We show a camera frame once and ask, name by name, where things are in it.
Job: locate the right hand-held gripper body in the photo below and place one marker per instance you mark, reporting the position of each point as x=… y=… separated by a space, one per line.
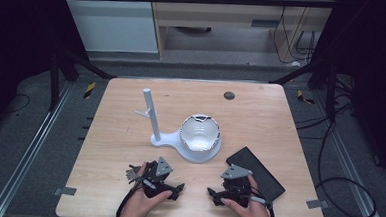
x=237 y=187

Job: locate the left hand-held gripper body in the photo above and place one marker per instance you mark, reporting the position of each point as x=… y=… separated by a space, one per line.
x=158 y=182

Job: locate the black leather case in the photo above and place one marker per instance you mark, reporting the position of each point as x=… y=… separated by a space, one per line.
x=257 y=173

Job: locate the person's left hand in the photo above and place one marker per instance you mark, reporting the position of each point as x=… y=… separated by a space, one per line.
x=142 y=204

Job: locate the white bowl with silver rim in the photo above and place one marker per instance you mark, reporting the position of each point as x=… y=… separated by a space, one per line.
x=199 y=134

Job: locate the white stand with pole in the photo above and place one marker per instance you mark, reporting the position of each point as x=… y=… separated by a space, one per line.
x=153 y=119

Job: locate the grey round table grommet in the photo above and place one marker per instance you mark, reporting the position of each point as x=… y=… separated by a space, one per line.
x=229 y=95

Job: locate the yellow and black tape strip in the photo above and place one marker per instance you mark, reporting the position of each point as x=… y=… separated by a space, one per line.
x=89 y=90
x=304 y=97

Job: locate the black metal stand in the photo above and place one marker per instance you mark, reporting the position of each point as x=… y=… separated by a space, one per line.
x=330 y=95
x=54 y=81

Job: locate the white cabinet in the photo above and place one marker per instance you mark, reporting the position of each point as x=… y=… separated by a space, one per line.
x=112 y=24

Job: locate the wooden desk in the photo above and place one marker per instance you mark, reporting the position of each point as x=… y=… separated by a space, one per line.
x=219 y=16

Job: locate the dark curtain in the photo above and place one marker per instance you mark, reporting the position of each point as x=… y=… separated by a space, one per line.
x=18 y=29
x=374 y=48

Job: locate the grey metal table bracket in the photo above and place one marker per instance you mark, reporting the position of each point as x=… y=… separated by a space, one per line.
x=316 y=204
x=65 y=191

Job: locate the aluminium floor rail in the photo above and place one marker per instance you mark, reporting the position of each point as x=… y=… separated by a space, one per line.
x=354 y=170
x=28 y=153

